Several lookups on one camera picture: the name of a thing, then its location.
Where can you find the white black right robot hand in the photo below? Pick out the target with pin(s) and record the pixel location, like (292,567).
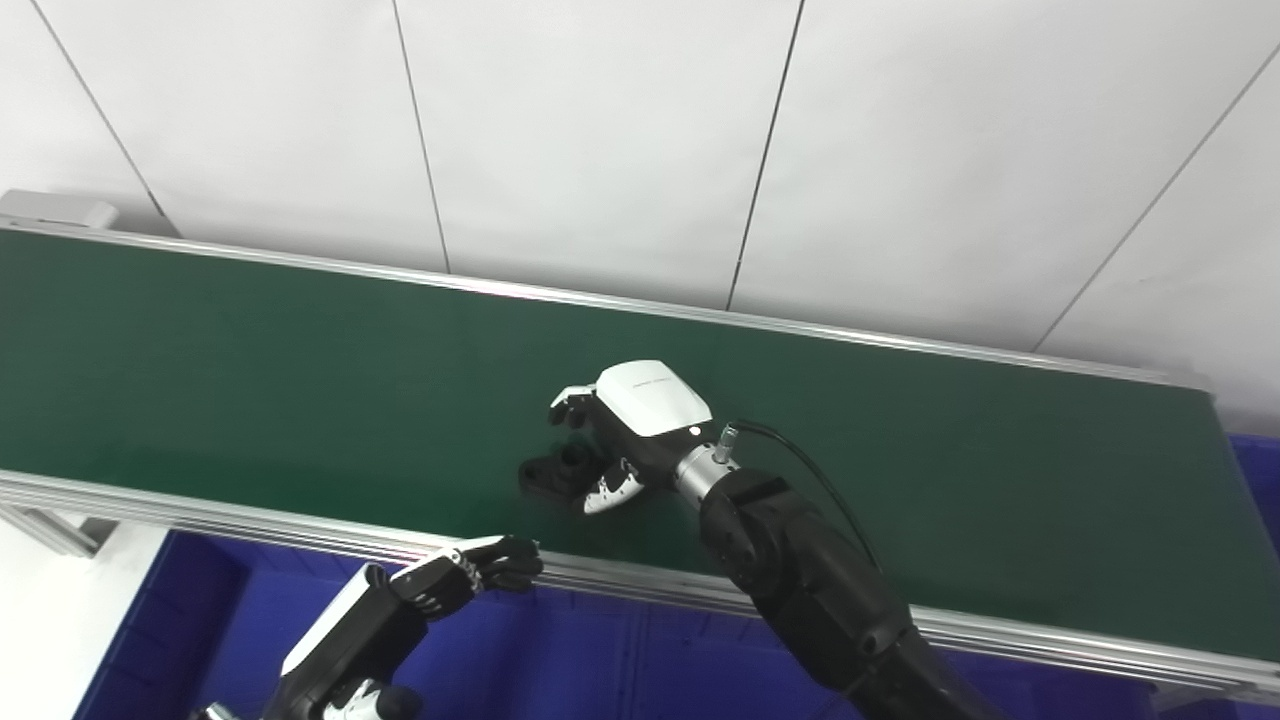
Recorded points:
(650,405)

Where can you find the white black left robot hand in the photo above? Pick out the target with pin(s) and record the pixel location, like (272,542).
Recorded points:
(355,635)

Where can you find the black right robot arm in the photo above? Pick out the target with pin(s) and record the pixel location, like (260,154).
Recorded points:
(810,580)

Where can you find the blue plastic bin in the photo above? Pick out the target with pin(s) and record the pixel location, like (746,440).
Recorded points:
(210,640)
(700,670)
(1262,500)

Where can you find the white conveyor end housing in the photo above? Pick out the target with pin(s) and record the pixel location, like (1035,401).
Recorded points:
(55,208)

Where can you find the green conveyor belt aluminium frame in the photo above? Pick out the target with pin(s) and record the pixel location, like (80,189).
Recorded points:
(300,390)

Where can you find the aluminium conveyor support bracket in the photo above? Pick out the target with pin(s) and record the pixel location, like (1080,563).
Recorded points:
(45,525)

